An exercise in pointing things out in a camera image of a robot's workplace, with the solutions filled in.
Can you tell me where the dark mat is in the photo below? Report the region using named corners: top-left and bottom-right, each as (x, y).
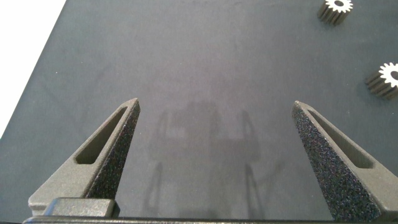
top-left (0, 0), bottom-right (398, 224)

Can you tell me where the small steel planetary gear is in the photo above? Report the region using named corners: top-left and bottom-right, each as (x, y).
top-left (364, 62), bottom-right (398, 101)
top-left (317, 0), bottom-right (354, 27)

